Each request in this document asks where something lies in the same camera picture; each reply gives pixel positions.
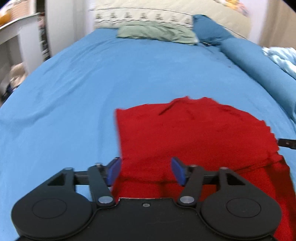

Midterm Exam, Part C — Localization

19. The red knit sweater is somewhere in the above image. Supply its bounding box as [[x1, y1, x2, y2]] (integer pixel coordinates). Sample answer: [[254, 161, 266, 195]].
[[112, 97, 295, 240]]

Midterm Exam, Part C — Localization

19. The blue rolled duvet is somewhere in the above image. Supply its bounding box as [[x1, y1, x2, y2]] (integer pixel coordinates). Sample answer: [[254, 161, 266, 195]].
[[220, 38, 295, 120]]

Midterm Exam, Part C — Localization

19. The light blue blanket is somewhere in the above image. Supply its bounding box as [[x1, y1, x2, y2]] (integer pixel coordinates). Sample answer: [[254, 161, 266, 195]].
[[262, 47, 296, 79]]

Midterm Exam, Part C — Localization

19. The blue bed sheet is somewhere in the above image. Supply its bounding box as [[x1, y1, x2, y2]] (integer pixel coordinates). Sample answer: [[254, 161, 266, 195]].
[[1, 29, 295, 240]]

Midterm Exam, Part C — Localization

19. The beige curtain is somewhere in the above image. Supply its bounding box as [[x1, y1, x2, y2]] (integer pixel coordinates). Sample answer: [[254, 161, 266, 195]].
[[259, 0, 296, 48]]

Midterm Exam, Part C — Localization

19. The dark blue pillow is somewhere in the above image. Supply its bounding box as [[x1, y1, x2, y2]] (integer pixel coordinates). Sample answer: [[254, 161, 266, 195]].
[[193, 15, 235, 46]]

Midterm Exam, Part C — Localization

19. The beige bag on floor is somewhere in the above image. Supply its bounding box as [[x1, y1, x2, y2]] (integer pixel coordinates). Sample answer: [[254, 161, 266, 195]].
[[10, 63, 27, 89]]

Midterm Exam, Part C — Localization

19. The white desk shelf unit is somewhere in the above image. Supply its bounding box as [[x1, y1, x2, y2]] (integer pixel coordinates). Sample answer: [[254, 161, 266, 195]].
[[1, 13, 44, 74]]

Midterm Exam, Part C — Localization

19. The green pillow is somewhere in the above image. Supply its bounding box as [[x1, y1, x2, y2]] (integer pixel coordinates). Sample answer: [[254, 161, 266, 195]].
[[117, 22, 199, 45]]

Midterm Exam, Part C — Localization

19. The white wardrobe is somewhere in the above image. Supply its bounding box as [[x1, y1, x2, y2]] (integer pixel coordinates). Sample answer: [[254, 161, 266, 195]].
[[45, 0, 96, 57]]

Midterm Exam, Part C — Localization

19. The cream quilted headboard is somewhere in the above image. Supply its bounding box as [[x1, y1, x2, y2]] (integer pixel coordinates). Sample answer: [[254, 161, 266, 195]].
[[94, 0, 251, 39]]

